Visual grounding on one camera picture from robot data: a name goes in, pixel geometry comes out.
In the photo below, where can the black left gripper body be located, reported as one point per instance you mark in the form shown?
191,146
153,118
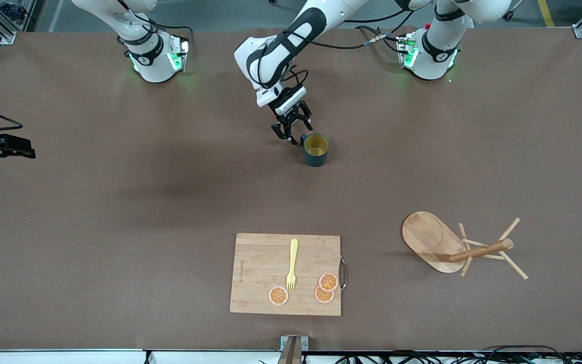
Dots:
291,117

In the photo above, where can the dark green cup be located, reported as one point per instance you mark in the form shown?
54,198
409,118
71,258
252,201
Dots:
316,154

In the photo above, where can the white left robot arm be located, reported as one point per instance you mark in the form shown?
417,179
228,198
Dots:
281,50

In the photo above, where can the wooden mug tree rack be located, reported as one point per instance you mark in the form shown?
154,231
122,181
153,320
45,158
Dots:
427,237

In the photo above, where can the yellow plastic fork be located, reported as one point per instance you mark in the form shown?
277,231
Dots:
293,258

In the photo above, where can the bamboo cutting board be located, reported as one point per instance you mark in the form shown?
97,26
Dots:
260,273

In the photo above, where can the orange slice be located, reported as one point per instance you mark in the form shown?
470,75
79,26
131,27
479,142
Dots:
278,296
321,297
328,281

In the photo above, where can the single black castor leg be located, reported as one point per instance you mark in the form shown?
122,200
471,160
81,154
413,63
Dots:
509,16

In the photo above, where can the aluminium frame with blue parts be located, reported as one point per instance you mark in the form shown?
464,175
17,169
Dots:
5,36

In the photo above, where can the metal table bracket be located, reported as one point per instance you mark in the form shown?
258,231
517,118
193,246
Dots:
291,351

